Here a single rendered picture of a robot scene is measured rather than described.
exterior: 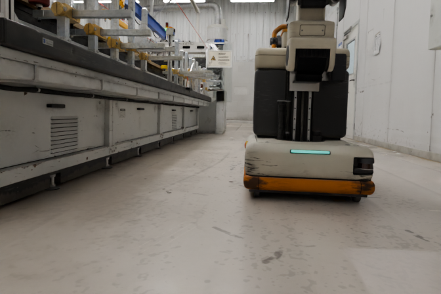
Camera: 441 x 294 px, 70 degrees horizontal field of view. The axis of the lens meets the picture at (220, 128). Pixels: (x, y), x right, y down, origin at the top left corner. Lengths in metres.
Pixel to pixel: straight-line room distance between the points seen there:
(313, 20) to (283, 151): 0.67
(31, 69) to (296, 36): 1.17
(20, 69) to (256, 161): 1.04
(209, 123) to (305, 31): 4.74
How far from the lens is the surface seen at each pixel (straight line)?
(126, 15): 1.45
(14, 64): 1.29
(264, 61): 1.89
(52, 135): 1.85
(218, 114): 6.09
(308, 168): 1.58
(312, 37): 1.68
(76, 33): 1.82
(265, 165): 1.56
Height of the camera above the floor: 0.43
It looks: 3 degrees down
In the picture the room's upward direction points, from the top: 2 degrees clockwise
